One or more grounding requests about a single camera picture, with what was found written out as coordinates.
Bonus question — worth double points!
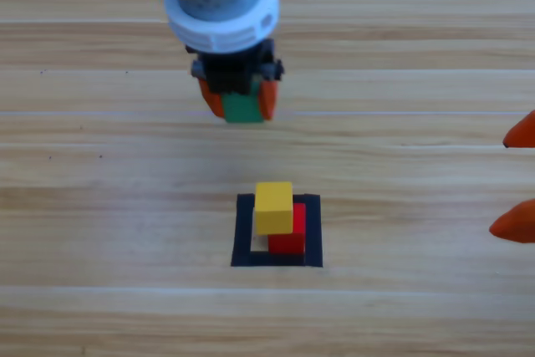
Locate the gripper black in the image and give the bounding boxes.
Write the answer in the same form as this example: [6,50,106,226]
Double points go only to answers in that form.
[186,38,285,122]

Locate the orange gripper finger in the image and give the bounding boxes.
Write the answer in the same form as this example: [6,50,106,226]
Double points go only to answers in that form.
[502,110,535,150]
[488,198,535,245]

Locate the green wooden cube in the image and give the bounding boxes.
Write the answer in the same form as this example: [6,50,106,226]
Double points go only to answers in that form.
[221,80,265,125]

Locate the yellow wooden cube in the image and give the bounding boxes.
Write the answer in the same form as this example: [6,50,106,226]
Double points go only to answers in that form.
[253,181,294,236]

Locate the red wooden cube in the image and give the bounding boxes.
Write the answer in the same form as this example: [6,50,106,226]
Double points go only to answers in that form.
[267,201,308,256]

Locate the black tape square outline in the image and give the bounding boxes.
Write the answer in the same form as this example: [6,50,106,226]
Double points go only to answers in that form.
[230,192,324,269]

